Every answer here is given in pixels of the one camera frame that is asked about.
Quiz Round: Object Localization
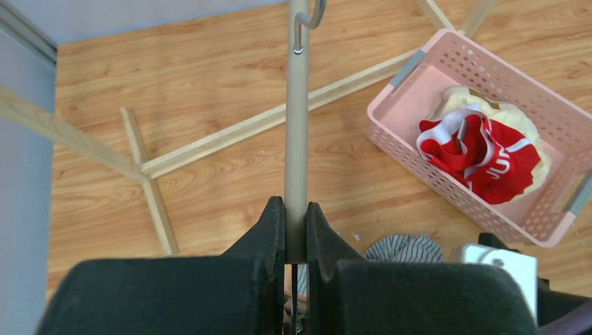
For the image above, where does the grey striped underwear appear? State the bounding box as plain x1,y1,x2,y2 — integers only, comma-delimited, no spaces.
295,234,446,297

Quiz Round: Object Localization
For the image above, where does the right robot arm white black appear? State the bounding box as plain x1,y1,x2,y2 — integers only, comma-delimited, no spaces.
537,278,591,334

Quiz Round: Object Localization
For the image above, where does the pink plastic basket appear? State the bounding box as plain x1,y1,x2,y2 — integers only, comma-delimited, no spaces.
367,29,591,248

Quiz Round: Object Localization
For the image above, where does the red underwear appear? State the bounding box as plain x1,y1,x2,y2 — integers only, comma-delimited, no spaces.
416,105,543,204

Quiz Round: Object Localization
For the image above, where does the wooden clip hanger striped underwear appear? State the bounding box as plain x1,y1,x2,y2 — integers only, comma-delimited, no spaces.
284,0,327,334

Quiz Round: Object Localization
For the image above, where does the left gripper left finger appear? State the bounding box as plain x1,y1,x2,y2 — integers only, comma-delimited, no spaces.
36,196,285,334

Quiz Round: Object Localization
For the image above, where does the cream underwear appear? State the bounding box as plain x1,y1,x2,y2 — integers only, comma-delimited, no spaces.
427,86,552,200

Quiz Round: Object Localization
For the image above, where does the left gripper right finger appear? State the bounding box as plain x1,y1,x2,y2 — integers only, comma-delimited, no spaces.
306,202,538,334

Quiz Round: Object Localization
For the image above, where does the wooden clothes rack frame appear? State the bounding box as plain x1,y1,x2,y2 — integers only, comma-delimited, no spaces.
1,1,496,255

